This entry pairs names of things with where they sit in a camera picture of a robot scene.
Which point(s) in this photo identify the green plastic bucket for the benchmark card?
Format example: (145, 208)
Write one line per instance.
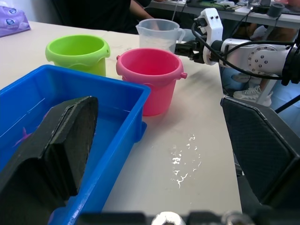
(93, 65)

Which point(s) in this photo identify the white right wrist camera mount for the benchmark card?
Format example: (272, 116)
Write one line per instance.
(214, 28)

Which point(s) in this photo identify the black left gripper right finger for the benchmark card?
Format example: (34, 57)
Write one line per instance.
(262, 150)

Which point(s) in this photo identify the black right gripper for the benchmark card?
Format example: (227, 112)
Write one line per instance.
(199, 52)

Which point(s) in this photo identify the background desk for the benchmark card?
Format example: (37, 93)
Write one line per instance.
(234, 13)

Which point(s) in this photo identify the blue plastic tub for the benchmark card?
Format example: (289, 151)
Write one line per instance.
(70, 79)

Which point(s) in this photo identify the clear plastic measuring cup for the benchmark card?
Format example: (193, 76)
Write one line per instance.
(152, 39)

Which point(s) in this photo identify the pink plastic bucket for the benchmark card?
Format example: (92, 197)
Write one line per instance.
(159, 93)

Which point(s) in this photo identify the purple toy fish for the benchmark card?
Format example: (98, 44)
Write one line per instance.
(24, 136)

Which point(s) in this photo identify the person in blue jeans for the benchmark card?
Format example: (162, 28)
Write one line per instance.
(250, 92)

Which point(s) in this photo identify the purple tissue pack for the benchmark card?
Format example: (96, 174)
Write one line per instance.
(11, 23)

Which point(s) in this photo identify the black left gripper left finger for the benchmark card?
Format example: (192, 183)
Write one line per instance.
(47, 152)

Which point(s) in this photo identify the black cylinder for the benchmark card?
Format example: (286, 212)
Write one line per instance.
(276, 10)

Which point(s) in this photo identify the person in black shirt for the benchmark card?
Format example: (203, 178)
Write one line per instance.
(98, 14)

